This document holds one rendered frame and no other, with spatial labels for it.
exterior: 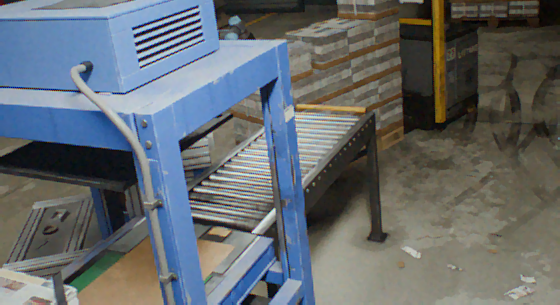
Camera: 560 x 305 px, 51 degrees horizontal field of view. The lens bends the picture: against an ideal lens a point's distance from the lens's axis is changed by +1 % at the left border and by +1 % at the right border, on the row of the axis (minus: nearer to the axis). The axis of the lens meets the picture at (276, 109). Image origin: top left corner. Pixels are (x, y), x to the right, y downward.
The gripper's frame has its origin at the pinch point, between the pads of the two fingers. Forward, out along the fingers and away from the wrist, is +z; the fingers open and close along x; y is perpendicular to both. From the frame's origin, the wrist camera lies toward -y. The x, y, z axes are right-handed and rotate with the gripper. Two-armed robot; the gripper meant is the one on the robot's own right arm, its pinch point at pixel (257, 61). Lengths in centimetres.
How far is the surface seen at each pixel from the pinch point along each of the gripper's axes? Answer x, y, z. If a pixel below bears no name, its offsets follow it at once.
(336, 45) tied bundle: -19, 50, 30
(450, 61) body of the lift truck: -35, 133, 123
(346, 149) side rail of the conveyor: -114, -47, -1
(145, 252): -118, -147, -61
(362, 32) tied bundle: -19, 77, 41
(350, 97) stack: -20, 38, 71
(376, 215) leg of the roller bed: -98, -44, 70
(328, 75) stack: -19, 31, 41
